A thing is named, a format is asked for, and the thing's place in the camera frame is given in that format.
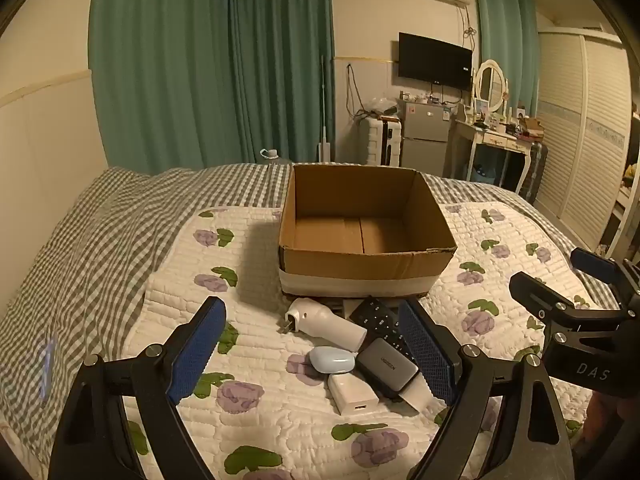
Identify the wide green curtain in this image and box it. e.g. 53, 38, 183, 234
89, 0, 336, 176

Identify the black wall television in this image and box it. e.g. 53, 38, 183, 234
398, 32, 473, 92

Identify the silver small fridge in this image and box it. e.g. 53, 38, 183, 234
401, 100, 453, 177

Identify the white power bank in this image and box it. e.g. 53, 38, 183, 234
400, 375, 436, 413

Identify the white mop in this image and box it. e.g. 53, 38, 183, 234
316, 55, 334, 163

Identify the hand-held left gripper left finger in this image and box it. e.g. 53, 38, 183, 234
47, 296, 228, 480

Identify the white oval mirror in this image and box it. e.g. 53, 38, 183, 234
474, 59, 508, 114

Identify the white dressing table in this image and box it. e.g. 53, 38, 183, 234
452, 119, 546, 196

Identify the white charger adapter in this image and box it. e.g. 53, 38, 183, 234
327, 374, 381, 416

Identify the dark suitcase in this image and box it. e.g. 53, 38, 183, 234
520, 141, 549, 202

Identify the white cylindrical plug device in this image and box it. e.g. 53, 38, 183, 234
279, 298, 368, 352

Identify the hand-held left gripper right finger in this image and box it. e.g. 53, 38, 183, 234
397, 299, 576, 480

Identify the cardboard box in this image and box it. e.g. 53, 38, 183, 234
277, 162, 458, 298

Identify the narrow green curtain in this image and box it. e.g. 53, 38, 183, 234
472, 0, 541, 116

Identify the white suitcase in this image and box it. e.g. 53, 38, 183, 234
359, 116, 402, 166

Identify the black remote control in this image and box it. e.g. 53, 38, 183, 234
349, 296, 418, 361

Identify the white louvred wardrobe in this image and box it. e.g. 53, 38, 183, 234
535, 30, 633, 251

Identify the light blue earbuds case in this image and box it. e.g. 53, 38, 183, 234
308, 346, 357, 375

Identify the grey checked bedsheet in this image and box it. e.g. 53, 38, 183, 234
0, 162, 621, 480

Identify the white floral quilt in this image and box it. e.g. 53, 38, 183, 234
122, 202, 608, 480

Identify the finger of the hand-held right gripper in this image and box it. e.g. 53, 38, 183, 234
570, 247, 640, 307
509, 271, 627, 332

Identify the grey charger block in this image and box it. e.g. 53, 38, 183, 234
356, 337, 420, 401

